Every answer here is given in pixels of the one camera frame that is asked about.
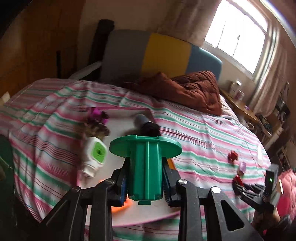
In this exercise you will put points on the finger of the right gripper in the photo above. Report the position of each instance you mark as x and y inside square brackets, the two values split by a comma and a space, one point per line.
[240, 190]
[256, 188]

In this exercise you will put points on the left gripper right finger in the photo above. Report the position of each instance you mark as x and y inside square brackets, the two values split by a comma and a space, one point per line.
[224, 221]

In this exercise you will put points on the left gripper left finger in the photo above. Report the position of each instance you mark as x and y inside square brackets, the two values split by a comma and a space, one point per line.
[67, 220]

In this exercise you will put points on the red plastic toy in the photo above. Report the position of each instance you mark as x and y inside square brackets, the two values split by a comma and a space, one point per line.
[232, 156]

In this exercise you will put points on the green white plug timer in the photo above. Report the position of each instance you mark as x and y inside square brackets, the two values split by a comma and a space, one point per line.
[94, 152]

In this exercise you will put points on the green plastic spool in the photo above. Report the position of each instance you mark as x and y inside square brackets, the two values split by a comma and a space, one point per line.
[143, 165]

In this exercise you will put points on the purple heart-shaped box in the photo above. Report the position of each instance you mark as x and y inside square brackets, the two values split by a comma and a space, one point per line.
[242, 168]

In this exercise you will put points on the orange plastic box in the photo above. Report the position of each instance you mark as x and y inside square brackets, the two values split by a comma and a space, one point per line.
[117, 194]

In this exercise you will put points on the wooden bedside table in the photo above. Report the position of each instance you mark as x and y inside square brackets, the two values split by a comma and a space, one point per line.
[240, 107]

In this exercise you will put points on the white pink-edged tray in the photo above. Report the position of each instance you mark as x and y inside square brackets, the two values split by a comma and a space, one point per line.
[120, 124]

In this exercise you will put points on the white pillow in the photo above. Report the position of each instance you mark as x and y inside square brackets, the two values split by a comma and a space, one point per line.
[226, 110]

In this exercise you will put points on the magenta plastic cup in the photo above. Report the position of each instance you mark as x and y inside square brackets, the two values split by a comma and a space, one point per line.
[98, 115]

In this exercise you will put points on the black grey cylinder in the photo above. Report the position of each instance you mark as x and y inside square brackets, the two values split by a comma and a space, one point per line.
[146, 127]

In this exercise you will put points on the purple box on table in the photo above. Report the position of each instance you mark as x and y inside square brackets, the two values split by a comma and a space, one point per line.
[239, 96]

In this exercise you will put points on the striped bed sheet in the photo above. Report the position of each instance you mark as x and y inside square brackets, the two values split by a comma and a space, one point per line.
[44, 125]

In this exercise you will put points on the white box on table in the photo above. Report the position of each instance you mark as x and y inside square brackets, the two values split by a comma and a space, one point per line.
[234, 87]

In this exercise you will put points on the rust brown quilt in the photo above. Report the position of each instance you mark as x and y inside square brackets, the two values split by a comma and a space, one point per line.
[196, 90]

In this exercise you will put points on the grey yellow blue headboard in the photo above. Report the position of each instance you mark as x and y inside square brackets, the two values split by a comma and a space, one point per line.
[140, 53]

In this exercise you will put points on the window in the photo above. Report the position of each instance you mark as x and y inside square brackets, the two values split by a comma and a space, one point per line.
[238, 30]

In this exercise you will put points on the wooden wardrobe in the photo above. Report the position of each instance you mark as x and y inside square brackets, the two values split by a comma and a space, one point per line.
[41, 42]

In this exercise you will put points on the pink curtain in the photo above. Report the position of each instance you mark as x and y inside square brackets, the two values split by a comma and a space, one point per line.
[189, 20]

